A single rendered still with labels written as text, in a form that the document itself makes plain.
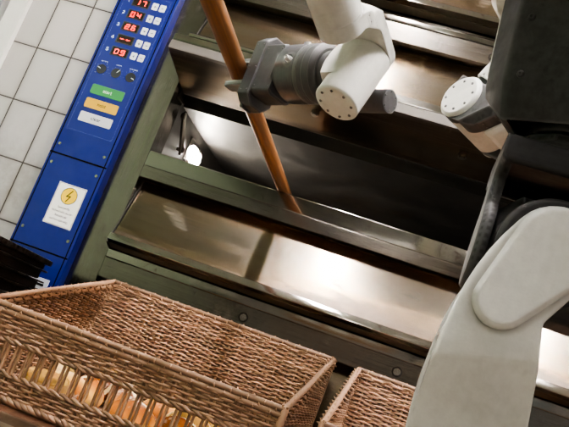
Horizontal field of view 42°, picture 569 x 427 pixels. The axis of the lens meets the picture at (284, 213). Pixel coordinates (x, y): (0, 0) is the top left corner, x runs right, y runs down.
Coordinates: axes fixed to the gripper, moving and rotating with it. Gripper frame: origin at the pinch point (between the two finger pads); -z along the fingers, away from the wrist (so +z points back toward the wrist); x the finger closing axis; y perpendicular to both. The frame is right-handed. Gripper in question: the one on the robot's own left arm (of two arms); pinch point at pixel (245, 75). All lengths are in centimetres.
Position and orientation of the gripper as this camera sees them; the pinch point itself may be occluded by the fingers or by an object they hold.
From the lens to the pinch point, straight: 122.1
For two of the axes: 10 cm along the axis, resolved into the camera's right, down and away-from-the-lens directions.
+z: 7.2, 1.1, -6.9
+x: -3.4, 9.2, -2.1
